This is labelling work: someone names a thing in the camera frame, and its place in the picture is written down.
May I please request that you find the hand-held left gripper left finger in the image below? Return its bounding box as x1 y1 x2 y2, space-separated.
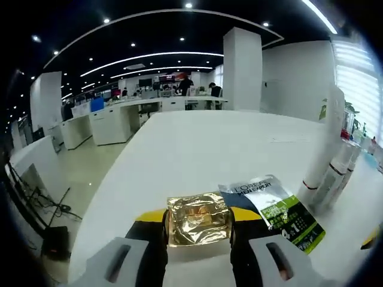
85 208 170 287

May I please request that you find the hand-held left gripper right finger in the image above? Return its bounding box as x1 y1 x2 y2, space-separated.
229 207 327 287

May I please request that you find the green black skincare sachet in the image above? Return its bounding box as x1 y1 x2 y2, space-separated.
217 174 326 255

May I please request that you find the gold foil skincare sachet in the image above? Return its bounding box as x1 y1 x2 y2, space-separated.
166 193 233 248

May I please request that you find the white skincare tube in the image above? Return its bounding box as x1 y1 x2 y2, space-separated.
300 88 345 207

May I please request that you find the black laptop stand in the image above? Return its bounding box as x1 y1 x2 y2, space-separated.
5 166 82 261

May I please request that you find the green potted plant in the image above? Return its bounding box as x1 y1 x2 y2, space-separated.
344 100 369 142

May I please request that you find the row of white office desks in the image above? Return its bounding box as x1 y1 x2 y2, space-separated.
59 94 229 151

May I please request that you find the white window blind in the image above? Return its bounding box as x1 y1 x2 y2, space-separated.
330 32 381 142

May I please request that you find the long ceiling light strip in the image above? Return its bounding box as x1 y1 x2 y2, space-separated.
301 0 339 35

